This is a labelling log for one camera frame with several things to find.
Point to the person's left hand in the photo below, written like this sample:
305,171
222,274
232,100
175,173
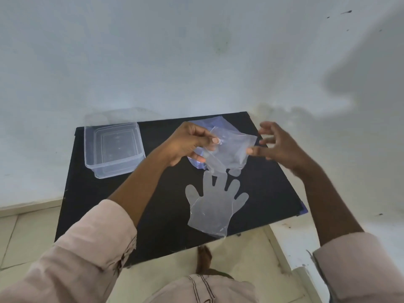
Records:
181,145

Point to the person's right hand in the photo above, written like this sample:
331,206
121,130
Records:
285,149

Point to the person's right fingers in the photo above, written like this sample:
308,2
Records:
265,145

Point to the person's left thumb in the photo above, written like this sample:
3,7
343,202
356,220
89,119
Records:
210,141

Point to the clear plastic glove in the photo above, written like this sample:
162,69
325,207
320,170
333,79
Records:
214,206
230,151

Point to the person's left forearm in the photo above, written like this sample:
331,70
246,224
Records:
142,182

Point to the person's right forearm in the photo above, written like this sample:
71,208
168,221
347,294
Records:
325,201

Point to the bluish clear plastic bag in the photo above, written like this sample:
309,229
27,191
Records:
227,124

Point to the flat clear plastic glove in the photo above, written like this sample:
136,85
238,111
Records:
214,206

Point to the clear plastic container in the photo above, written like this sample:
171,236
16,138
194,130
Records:
113,151

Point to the person's bare foot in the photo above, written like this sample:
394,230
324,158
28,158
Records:
204,258

